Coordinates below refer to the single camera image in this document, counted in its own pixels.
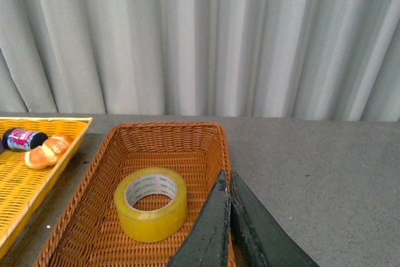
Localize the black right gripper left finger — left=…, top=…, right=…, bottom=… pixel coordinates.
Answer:
left=167, top=170, right=231, bottom=267

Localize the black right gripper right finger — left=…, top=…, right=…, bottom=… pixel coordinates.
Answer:
left=231, top=171, right=318, bottom=266

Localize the yellow tape roll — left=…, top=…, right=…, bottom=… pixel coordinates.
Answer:
left=114, top=167, right=188, bottom=243

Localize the brown wicker basket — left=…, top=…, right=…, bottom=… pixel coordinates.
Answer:
left=35, top=121, right=231, bottom=266

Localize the yellow woven basket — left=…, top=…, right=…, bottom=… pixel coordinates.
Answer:
left=1, top=116, right=93, bottom=256

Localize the toy croissant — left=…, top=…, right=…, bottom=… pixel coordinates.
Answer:
left=20, top=133, right=73, bottom=169

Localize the grey white curtain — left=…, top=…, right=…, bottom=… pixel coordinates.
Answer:
left=1, top=0, right=399, bottom=122

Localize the small dark labelled jar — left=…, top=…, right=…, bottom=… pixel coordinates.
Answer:
left=2, top=128, right=48, bottom=151

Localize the purple cube block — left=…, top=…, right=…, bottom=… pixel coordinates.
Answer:
left=0, top=139, right=4, bottom=154

